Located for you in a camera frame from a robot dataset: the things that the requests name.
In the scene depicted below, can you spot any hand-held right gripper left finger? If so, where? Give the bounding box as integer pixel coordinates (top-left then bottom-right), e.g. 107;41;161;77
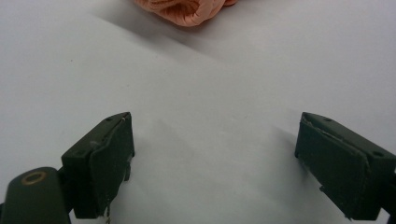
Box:
59;111;135;219

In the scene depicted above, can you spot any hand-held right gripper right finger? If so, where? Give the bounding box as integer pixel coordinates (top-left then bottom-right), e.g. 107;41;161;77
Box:
294;111;396;221

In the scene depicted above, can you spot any pink knitted glove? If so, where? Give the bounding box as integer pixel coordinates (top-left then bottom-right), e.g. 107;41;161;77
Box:
134;0;239;28

